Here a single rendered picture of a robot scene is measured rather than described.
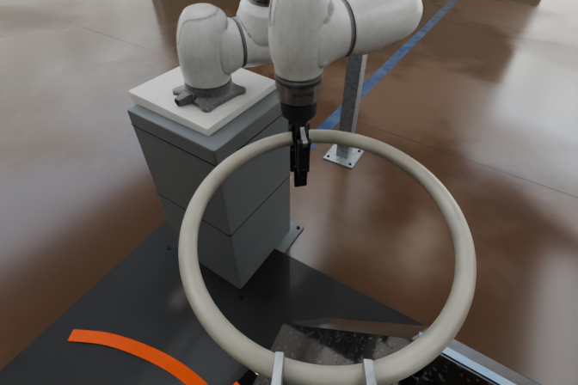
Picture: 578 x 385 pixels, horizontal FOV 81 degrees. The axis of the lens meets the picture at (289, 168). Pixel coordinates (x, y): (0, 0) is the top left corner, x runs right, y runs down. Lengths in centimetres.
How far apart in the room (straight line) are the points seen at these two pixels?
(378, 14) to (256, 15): 52
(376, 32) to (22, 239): 197
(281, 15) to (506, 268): 164
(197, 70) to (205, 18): 15
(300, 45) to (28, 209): 200
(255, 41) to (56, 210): 155
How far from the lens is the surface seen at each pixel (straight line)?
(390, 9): 65
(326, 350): 73
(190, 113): 112
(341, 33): 60
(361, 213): 190
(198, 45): 106
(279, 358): 48
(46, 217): 225
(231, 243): 132
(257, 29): 109
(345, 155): 218
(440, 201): 67
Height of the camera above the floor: 141
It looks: 42 degrees down
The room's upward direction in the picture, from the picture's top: straight up
